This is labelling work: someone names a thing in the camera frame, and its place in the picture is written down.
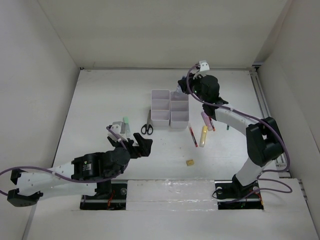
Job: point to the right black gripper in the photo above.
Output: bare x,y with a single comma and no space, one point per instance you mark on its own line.
192,80

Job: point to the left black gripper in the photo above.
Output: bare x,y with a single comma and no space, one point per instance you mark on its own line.
144,144

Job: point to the black handled scissors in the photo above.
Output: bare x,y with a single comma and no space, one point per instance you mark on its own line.
147,128

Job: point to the clear bottle blue cap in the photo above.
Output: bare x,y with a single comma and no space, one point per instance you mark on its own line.
178,93

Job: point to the pink highlighter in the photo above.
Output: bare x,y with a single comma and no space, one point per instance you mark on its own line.
207,121

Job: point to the green highlighter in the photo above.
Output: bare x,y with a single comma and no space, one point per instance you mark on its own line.
127,126

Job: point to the yellow highlighter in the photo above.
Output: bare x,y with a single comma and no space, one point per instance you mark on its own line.
203,136

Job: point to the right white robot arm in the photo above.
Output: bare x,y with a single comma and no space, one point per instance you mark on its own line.
263,138

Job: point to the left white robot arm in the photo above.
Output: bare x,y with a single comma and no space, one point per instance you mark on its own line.
88,175

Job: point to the right white organizer box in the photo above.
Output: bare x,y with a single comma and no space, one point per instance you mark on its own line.
179,110

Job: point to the white organizer box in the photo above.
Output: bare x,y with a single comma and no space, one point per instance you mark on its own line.
160,108
179,110

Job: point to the orange red pen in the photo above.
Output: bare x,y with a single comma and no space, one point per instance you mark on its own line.
212,124

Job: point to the left white organizer box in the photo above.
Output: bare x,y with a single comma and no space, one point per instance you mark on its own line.
160,108

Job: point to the small tan eraser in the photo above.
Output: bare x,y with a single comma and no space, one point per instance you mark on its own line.
190,162

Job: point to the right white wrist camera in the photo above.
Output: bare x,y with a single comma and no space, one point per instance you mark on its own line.
202,68

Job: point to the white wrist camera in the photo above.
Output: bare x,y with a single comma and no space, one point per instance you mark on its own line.
116,131
202,68

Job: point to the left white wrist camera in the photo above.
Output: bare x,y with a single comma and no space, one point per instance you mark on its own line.
116,131

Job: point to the aluminium side rail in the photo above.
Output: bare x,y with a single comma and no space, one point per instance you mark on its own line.
280,162

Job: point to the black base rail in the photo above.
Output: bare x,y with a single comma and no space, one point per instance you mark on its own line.
168,195

